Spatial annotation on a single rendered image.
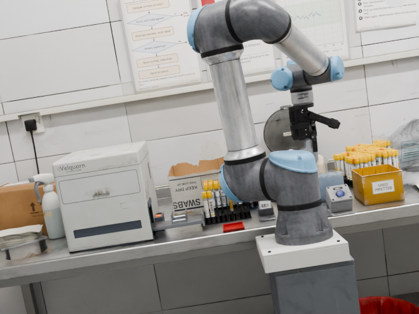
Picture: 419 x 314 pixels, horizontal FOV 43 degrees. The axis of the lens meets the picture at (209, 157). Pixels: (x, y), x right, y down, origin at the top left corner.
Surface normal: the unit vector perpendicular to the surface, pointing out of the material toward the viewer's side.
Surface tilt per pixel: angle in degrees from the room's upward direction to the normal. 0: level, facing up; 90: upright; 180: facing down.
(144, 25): 95
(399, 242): 90
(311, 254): 90
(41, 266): 90
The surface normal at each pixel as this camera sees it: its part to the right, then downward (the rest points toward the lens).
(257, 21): 0.18, 0.36
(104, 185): 0.01, 0.14
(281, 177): -0.59, 0.12
